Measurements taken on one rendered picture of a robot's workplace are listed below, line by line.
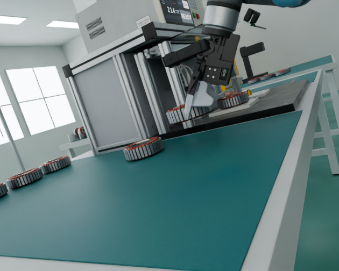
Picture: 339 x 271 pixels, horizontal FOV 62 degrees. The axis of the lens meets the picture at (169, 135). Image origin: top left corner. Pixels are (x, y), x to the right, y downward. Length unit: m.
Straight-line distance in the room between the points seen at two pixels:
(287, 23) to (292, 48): 0.50
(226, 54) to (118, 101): 0.50
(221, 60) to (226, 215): 0.42
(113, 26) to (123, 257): 0.98
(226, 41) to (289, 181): 0.38
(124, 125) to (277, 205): 0.80
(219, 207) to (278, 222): 0.08
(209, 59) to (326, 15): 5.74
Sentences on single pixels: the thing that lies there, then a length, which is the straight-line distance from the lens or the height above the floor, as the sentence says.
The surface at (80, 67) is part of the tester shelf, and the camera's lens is 1.11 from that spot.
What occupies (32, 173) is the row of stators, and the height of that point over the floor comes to 0.78.
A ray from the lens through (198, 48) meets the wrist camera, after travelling 0.66.
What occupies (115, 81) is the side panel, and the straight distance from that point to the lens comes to 1.03.
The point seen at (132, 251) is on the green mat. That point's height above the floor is 0.75.
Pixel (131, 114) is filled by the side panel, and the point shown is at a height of 0.86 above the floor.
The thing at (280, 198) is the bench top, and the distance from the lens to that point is 0.33.
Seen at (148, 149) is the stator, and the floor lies 0.77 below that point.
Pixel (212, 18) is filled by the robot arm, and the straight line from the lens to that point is 0.65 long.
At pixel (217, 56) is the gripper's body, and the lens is 0.66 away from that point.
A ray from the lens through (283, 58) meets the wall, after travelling 6.37.
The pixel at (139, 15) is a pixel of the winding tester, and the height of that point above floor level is 1.19.
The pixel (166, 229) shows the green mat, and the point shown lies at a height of 0.75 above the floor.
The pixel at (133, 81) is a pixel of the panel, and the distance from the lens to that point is 0.99.
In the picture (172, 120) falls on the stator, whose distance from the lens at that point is 0.66.
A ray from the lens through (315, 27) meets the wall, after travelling 6.33.
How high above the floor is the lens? 0.89
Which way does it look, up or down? 8 degrees down
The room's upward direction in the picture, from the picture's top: 18 degrees counter-clockwise
